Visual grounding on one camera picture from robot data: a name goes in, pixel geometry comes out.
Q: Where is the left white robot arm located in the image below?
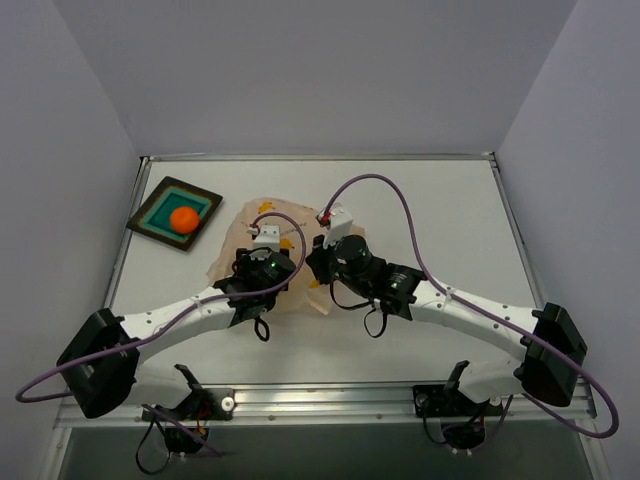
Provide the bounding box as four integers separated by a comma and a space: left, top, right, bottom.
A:
57, 249, 297, 419

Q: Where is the banana print plastic bag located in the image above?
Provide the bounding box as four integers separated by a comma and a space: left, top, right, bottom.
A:
207, 197, 333, 315

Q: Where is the aluminium front rail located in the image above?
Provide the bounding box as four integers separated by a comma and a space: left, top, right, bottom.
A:
54, 381, 596, 428

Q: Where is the green square plate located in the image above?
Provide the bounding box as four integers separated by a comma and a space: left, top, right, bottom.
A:
127, 176, 223, 251

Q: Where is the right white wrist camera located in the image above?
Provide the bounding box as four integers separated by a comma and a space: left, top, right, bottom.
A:
316, 203, 353, 249

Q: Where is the purple cable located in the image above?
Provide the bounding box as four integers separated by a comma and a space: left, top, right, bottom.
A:
324, 173, 620, 451
14, 212, 309, 459

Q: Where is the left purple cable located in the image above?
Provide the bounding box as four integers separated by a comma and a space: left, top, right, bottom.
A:
14, 212, 309, 459

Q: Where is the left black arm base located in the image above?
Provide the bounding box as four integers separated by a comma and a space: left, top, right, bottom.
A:
142, 364, 236, 458

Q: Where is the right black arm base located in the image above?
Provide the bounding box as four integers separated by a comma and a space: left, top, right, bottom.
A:
412, 384, 504, 454

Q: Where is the orange fake fruit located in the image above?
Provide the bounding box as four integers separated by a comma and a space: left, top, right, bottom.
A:
169, 206, 200, 235

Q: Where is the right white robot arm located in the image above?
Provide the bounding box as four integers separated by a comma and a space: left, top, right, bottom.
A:
306, 234, 588, 413

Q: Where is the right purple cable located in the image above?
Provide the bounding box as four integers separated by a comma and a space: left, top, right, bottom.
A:
324, 173, 620, 451

